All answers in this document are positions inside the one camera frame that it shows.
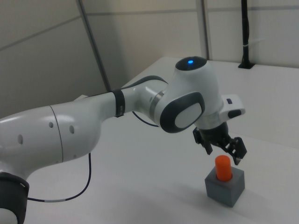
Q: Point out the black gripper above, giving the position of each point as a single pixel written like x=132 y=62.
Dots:
x=215 y=135

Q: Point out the orange cylinder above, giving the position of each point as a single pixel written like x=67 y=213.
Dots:
x=223 y=168

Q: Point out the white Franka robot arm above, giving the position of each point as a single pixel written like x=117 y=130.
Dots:
x=81 y=121

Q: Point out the grey block with round hole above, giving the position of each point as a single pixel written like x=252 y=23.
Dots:
x=225 y=192

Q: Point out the black pole with base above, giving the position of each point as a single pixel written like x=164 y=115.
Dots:
x=245 y=35

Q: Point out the grey partition post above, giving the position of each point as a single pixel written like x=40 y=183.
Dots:
x=93 y=44
x=205 y=28

